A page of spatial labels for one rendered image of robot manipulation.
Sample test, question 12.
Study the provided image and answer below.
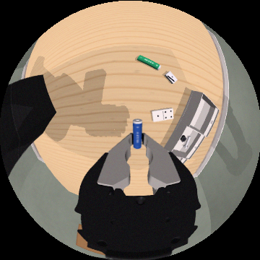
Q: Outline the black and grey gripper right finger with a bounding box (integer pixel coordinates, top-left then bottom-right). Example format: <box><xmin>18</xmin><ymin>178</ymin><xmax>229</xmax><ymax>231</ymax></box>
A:
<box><xmin>142</xmin><ymin>133</ymin><xmax>201</xmax><ymax>210</ymax></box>

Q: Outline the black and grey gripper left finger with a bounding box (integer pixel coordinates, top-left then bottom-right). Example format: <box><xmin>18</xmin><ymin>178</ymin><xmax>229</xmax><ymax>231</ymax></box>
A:
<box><xmin>74</xmin><ymin>133</ymin><xmax>134</xmax><ymax>214</ymax></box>

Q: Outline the white domino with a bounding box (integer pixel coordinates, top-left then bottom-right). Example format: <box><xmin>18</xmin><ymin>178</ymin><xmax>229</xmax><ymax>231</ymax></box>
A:
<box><xmin>152</xmin><ymin>108</ymin><xmax>173</xmax><ymax>122</ymax></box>

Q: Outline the green aa battery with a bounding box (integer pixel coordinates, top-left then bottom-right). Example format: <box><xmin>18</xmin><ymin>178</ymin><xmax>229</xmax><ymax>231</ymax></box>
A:
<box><xmin>137</xmin><ymin>55</ymin><xmax>161</xmax><ymax>70</ymax></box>

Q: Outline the white rack of three labelled bins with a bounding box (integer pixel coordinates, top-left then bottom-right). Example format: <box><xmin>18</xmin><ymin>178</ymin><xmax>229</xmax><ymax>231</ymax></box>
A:
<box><xmin>164</xmin><ymin>90</ymin><xmax>220</xmax><ymax>164</ymax></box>

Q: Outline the blue battery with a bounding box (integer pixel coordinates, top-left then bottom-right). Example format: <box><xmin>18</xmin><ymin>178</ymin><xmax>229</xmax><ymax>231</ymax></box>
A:
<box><xmin>133</xmin><ymin>118</ymin><xmax>142</xmax><ymax>149</ymax></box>

